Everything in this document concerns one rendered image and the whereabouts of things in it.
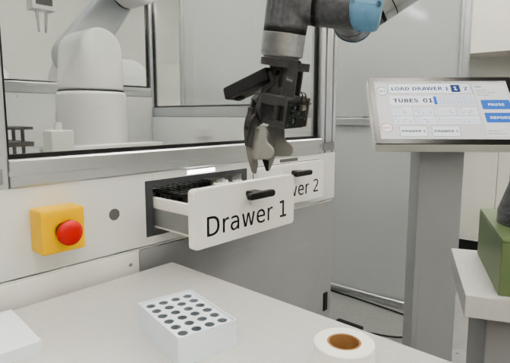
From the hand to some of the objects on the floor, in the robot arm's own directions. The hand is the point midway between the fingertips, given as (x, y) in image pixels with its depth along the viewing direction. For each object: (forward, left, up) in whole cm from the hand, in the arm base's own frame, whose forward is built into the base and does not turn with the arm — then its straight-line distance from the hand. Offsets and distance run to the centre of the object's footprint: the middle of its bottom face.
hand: (259, 164), depth 85 cm
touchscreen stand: (-31, -95, -98) cm, 140 cm away
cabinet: (+60, -25, -96) cm, 116 cm away
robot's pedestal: (-49, -15, -97) cm, 110 cm away
